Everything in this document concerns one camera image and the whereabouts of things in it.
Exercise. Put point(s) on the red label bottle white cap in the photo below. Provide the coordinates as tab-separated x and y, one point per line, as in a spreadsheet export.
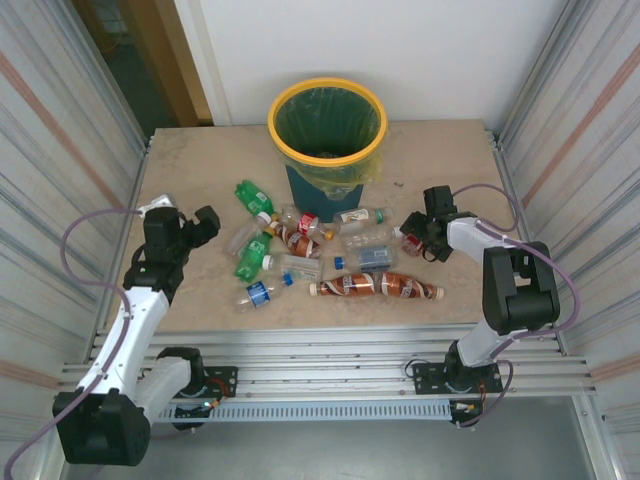
412	246

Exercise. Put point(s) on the plain clear bottle white cap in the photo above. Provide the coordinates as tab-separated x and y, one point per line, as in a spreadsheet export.
242	237

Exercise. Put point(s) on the clear ribbed bottle white cap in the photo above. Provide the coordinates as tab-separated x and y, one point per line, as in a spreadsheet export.
370	237

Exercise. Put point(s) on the dark label bottle blue cap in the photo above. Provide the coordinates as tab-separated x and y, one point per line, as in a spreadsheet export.
375	257

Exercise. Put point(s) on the green plastic soda bottle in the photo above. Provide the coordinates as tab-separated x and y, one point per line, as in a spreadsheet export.
252	255
252	196

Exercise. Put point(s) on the brown coffee drink bottle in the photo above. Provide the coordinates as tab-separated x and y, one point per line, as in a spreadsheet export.
345	284
300	242
407	286

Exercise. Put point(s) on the clear bottle green cap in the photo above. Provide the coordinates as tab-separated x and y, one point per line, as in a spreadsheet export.
357	216

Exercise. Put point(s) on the blue label water bottle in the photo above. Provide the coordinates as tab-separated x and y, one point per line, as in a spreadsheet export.
257	294

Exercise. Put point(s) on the red label bottle orange cap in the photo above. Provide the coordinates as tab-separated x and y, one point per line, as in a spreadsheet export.
307	222

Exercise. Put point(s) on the square clear bottle white cap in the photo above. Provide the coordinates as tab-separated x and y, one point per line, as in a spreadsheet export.
300	267

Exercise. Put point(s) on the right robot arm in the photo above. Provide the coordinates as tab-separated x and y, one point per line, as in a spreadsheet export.
520	290

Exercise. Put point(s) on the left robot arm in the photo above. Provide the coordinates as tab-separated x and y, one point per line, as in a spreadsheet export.
125	340

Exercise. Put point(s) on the blue bin yellow rim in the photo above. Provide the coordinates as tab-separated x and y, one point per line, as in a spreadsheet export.
310	197

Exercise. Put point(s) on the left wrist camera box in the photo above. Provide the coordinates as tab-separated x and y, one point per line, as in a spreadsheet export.
162	201

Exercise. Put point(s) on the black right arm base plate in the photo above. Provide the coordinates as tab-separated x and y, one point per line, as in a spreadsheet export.
425	375

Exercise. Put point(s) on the aluminium rail frame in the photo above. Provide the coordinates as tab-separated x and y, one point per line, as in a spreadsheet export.
325	350

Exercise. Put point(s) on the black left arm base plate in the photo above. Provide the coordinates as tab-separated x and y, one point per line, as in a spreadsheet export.
225	375

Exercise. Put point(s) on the wooden door frame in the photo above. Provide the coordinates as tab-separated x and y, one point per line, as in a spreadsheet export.
165	60

